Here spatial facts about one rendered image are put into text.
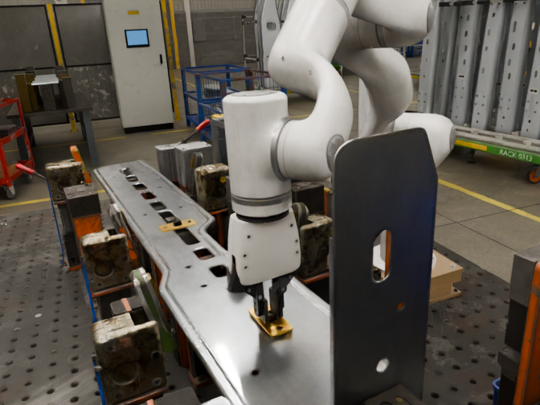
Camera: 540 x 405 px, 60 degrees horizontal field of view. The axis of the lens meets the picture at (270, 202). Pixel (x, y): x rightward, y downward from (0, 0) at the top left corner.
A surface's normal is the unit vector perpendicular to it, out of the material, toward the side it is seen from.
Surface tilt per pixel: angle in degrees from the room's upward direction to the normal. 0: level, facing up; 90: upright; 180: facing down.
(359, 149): 90
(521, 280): 90
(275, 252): 92
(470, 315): 0
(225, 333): 0
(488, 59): 86
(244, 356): 0
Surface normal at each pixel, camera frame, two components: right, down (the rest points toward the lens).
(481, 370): -0.05, -0.94
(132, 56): 0.36, 0.30
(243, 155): -0.44, 0.33
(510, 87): -0.87, 0.16
